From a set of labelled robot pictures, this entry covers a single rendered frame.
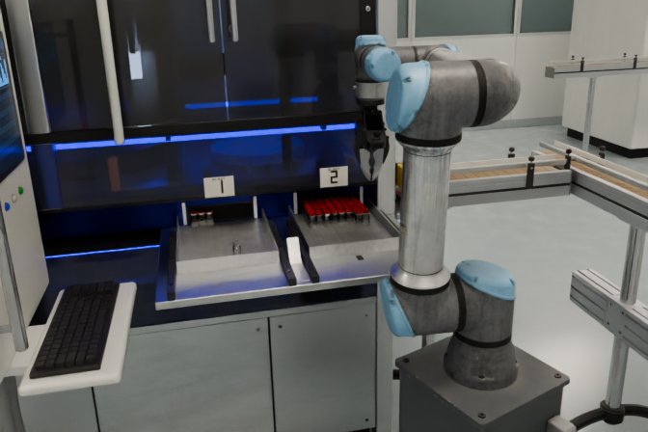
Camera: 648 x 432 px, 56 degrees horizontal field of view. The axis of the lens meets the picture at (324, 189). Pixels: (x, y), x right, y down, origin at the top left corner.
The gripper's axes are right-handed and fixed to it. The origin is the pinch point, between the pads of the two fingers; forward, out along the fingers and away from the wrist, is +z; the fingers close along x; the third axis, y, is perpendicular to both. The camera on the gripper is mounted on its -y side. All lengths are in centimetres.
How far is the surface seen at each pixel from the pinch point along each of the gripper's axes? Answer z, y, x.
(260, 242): 20.9, 9.6, 30.0
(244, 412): 85, 20, 39
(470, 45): 14, 521, -177
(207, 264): 19.4, -7.1, 42.6
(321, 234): 20.9, 13.4, 12.7
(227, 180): 5.4, 19.7, 39.2
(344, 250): 19.6, -1.4, 7.3
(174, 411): 80, 16, 61
